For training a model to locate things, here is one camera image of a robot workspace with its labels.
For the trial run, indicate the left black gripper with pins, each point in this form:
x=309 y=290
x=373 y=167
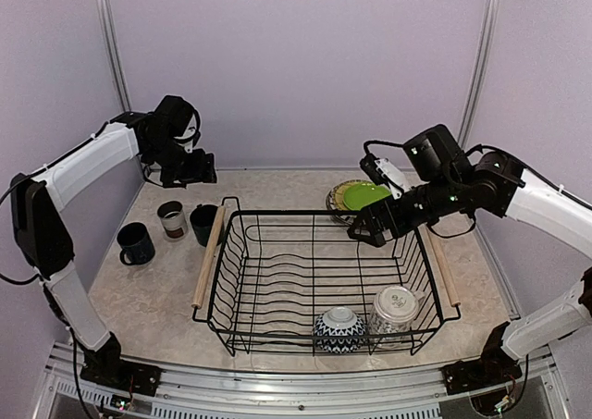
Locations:
x=202 y=170

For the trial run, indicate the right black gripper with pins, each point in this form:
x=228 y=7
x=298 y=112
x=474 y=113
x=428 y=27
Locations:
x=377 y=237

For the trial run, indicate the green plastic plate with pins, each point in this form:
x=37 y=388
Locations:
x=362 y=194

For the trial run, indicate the white brown banded cup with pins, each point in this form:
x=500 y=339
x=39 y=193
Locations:
x=173 y=220

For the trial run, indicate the black white striped plate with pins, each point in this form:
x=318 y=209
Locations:
x=337 y=213

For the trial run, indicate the dark teal mug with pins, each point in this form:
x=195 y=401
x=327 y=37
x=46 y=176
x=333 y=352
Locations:
x=202 y=219

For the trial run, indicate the white floral patterned mug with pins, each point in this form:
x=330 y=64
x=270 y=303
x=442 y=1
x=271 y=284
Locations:
x=394 y=309

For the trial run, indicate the navy blue mug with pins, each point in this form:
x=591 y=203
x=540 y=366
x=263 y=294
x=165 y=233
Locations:
x=136 y=245

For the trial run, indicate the blue white patterned bowl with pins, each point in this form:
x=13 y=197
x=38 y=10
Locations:
x=339 y=330

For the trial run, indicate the woven bamboo plate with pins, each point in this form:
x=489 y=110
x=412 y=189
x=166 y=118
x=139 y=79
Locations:
x=335 y=199

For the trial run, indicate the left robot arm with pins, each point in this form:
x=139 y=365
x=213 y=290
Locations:
x=167 y=136

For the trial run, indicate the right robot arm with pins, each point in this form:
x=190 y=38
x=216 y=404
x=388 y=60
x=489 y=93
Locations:
x=504 y=186

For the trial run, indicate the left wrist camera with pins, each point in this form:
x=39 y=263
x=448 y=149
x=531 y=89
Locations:
x=191 y=135

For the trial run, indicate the left wooden rack handle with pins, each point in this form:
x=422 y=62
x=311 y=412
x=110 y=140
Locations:
x=208 y=258

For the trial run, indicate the wooden rack handle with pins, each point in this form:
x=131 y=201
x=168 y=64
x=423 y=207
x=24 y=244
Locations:
x=444 y=268
x=208 y=258

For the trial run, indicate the black wire dish rack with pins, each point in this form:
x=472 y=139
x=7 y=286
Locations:
x=277 y=270

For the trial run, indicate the right wooden rack handle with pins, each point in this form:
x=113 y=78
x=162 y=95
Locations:
x=444 y=268

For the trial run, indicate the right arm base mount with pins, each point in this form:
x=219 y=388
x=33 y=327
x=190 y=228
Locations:
x=494 y=366

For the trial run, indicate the left aluminium corner post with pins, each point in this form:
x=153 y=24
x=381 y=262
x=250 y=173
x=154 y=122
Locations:
x=108 y=27

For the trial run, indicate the aluminium corner post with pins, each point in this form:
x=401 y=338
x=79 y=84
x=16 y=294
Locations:
x=485 y=41
x=108 y=27

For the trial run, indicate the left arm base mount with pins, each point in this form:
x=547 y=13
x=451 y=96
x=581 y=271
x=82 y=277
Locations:
x=106 y=367

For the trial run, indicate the aluminium front rail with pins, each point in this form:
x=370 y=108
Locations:
x=195 y=392

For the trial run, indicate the right aluminium corner post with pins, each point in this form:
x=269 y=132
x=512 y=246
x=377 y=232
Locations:
x=485 y=41

